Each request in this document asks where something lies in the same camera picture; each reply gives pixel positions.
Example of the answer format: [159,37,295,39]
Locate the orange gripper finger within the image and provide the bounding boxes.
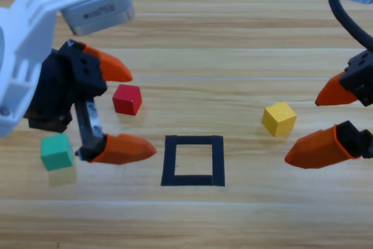
[75,133,159,166]

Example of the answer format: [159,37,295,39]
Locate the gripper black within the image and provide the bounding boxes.
[23,38,133,148]
[284,50,373,170]

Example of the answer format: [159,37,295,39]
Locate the red wooden cube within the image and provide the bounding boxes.
[112,83,143,115]

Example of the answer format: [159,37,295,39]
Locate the yellow wooden cube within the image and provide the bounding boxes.
[261,101,298,138]

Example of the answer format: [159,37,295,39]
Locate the green wooden cube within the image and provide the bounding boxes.
[40,132,75,171]

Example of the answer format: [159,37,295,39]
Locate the black tape square outline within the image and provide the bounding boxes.
[160,134,226,187]

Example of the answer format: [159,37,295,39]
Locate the arm thick black cable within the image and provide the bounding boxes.
[324,0,373,52]

